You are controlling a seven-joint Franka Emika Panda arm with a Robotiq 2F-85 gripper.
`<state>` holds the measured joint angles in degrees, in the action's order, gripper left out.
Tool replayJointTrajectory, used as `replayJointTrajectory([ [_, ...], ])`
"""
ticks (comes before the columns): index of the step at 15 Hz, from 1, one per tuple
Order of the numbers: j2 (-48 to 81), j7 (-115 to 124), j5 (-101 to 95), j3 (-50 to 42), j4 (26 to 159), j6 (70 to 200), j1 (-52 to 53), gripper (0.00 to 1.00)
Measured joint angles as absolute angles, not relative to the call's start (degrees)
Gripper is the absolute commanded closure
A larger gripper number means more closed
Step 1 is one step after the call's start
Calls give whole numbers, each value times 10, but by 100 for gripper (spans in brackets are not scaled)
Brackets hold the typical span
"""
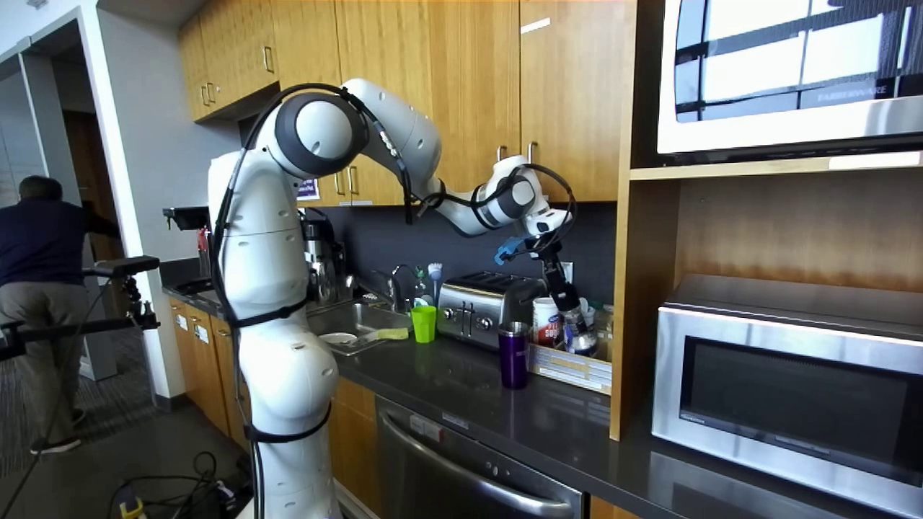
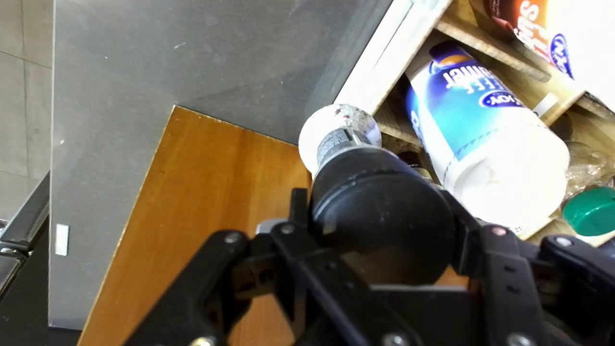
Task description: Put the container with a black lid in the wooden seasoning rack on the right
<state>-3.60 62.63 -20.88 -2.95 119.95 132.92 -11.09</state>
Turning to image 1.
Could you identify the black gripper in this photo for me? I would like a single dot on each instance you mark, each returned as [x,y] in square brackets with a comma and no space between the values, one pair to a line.
[552,256]

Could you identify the clear jar green lid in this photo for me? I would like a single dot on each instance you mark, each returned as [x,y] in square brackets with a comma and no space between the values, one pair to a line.
[603,335]

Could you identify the wooden seasoning rack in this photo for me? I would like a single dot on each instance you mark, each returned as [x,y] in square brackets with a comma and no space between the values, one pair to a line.
[571,374]

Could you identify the red white paper cup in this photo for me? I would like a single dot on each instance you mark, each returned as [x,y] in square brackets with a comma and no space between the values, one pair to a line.
[545,321]

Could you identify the wooden microwave shelf unit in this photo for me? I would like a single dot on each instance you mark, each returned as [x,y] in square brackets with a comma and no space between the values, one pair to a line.
[643,289]

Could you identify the purple travel tumbler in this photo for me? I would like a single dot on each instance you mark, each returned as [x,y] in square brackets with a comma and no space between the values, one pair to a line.
[515,361]

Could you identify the stainless steel toaster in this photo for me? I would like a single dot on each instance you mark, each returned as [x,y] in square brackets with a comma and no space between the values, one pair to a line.
[477,311]

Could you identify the green plastic cup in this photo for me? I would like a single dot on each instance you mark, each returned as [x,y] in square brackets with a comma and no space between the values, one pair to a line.
[424,325]

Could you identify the yellow sponge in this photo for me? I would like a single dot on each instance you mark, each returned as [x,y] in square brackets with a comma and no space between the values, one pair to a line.
[392,335]

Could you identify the stainless steel sink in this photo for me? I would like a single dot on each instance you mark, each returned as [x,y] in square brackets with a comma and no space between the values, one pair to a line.
[379,318]

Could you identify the white dishwasher sticker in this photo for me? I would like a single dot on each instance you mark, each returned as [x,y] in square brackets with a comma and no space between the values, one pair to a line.
[424,426]

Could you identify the wooden base cabinet with drawer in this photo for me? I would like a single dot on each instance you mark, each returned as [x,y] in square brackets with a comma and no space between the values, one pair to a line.
[609,507]

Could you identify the stainless steel dishwasher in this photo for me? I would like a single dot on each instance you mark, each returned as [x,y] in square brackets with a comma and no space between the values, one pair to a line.
[433,480]

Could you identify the chrome kitchen faucet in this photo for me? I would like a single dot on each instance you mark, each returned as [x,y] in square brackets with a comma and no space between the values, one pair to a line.
[327,259]

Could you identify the stainless microwave black door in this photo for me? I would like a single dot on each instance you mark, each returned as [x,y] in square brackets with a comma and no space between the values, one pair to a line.
[789,405]

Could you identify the wooden upper cabinets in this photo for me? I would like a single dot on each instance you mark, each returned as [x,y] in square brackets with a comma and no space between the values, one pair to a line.
[463,59]

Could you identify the small blue white notice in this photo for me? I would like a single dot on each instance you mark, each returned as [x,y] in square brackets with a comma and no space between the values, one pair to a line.
[307,188]

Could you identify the stainless microwave reflective glass door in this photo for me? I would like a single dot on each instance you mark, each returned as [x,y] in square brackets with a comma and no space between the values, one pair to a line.
[789,67]

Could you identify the black coffee machine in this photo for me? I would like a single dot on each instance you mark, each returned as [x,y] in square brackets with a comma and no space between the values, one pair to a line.
[187,216]

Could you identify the person in dark shirt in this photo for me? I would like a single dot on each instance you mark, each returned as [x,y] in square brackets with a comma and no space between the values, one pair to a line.
[48,247]

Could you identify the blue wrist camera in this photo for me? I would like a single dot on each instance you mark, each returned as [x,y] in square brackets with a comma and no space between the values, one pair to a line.
[509,252]

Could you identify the black camera tripod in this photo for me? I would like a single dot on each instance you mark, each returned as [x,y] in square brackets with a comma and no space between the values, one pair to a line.
[124,266]

